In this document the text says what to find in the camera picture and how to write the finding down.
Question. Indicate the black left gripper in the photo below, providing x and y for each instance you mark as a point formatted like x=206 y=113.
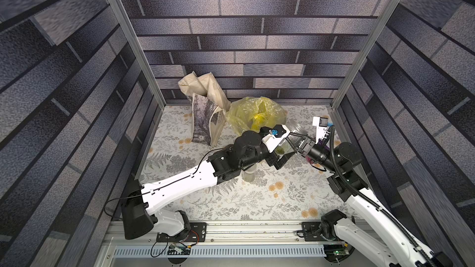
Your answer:
x=280 y=163

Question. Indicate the green circuit board left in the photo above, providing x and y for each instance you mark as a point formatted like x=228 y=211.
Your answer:
x=177 y=250

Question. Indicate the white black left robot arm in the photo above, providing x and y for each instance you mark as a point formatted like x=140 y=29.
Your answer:
x=142 y=208

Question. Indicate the yellow plastic trash bag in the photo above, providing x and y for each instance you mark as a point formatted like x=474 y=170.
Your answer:
x=250 y=114

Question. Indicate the aluminium frame post right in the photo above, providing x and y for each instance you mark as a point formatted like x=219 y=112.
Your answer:
x=360 y=58

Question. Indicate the aluminium frame post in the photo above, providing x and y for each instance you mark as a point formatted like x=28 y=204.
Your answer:
x=126 y=25
x=360 y=58

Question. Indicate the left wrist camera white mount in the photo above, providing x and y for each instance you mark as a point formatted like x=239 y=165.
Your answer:
x=272 y=137

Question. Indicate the clear jar of mung beans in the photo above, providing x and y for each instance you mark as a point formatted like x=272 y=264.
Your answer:
x=284 y=146

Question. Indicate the purple packet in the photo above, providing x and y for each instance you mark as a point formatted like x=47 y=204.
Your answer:
x=320 y=154

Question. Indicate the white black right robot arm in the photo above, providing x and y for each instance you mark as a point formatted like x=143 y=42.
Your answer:
x=395 y=245

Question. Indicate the aluminium frame post left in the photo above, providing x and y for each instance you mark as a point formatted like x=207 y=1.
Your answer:
x=126 y=25

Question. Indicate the green circuit board right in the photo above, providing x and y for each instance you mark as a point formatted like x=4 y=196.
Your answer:
x=337 y=251

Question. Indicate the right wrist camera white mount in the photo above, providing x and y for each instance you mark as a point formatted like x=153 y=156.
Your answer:
x=322 y=125

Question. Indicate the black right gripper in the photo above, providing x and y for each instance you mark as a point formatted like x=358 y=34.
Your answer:
x=305 y=145

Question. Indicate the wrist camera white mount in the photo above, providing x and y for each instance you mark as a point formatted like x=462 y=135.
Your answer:
x=272 y=137
x=322 y=125

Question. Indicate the green circuit board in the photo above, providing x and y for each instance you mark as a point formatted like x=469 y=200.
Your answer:
x=337 y=251
x=177 y=250

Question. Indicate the beige printed tote bag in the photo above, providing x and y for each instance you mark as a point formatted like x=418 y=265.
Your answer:
x=209 y=105

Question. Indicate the small clear bean jar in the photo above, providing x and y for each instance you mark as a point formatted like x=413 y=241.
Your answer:
x=249 y=174

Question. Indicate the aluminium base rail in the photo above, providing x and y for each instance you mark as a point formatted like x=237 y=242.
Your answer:
x=222 y=239

